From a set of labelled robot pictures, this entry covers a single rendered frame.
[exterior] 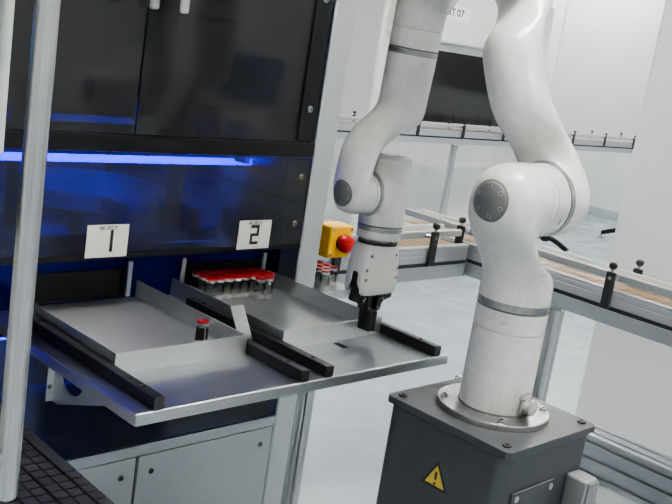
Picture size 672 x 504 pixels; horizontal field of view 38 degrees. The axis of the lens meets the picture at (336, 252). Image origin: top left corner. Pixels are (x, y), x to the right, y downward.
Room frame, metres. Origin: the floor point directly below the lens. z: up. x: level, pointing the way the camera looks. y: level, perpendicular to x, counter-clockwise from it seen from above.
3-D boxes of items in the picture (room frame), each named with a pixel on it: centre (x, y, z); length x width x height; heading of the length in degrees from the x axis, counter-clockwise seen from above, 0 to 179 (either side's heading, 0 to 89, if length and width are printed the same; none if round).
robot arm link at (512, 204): (1.53, -0.28, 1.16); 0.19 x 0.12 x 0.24; 136
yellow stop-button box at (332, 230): (2.11, 0.02, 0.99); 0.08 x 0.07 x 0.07; 46
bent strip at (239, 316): (1.62, 0.11, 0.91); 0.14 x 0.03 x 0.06; 47
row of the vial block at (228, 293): (1.92, 0.18, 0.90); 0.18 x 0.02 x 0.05; 137
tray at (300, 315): (1.85, 0.10, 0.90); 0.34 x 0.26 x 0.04; 47
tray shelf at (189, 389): (1.68, 0.17, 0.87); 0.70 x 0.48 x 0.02; 136
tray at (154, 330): (1.60, 0.34, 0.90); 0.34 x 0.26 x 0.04; 46
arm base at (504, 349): (1.56, -0.30, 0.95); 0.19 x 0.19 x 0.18
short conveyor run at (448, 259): (2.42, -0.08, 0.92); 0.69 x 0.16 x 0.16; 136
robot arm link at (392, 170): (1.78, -0.07, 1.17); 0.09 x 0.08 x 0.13; 136
